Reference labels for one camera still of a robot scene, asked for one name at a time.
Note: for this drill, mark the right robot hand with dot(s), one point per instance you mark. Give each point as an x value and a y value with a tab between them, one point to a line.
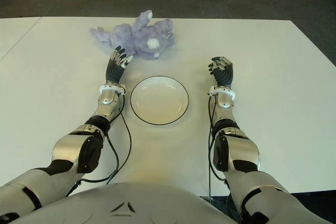
224	75

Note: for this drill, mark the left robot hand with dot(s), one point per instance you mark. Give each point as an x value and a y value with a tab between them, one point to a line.
115	70

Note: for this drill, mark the purple plush bunny doll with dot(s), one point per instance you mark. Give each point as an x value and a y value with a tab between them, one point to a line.
136	39

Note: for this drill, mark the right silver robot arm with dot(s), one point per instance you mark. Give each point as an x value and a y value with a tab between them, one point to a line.
244	150

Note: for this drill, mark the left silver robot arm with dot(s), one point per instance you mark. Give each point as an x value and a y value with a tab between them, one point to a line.
65	150

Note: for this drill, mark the white plate black rim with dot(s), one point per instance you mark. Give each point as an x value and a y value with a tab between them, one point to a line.
158	100

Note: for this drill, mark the silver robot torso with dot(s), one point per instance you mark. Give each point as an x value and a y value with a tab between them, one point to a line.
118	203

